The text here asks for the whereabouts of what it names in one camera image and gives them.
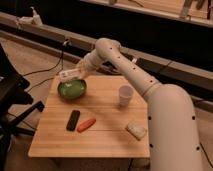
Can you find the beige sponge block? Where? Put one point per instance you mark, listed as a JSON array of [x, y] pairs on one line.
[[136, 130]]

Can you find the wooden table board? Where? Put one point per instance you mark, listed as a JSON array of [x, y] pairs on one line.
[[107, 138]]

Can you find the white paper cup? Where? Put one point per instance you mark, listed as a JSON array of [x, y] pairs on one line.
[[125, 95]]

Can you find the black office chair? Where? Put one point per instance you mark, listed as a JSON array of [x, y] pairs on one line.
[[12, 91]]

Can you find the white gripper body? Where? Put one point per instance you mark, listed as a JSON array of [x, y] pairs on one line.
[[81, 70]]

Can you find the green ceramic bowl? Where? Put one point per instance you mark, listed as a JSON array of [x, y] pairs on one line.
[[72, 89]]

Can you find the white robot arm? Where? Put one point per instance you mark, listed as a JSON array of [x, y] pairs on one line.
[[172, 128]]

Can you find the orange carrot toy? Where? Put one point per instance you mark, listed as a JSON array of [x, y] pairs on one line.
[[86, 124]]

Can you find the black remote control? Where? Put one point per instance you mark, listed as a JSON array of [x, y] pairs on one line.
[[72, 122]]

